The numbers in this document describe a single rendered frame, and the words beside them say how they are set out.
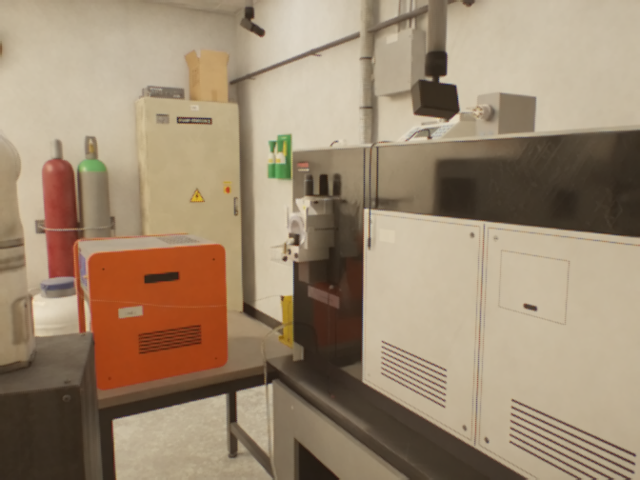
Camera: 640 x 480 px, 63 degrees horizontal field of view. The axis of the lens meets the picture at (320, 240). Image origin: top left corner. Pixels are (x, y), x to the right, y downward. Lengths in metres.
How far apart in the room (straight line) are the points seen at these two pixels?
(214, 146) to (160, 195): 0.62
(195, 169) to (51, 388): 3.88
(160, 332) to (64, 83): 3.30
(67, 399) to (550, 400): 0.77
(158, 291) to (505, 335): 1.08
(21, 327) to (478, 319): 0.80
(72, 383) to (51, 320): 2.54
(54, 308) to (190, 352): 1.62
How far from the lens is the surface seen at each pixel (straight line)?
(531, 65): 2.49
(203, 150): 4.59
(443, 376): 1.22
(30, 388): 0.79
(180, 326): 1.78
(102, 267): 1.69
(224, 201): 4.65
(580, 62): 2.36
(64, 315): 3.30
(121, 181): 4.80
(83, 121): 4.77
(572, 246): 0.96
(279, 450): 1.88
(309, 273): 1.50
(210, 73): 4.70
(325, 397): 1.55
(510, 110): 1.43
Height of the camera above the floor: 1.38
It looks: 8 degrees down
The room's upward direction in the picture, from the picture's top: straight up
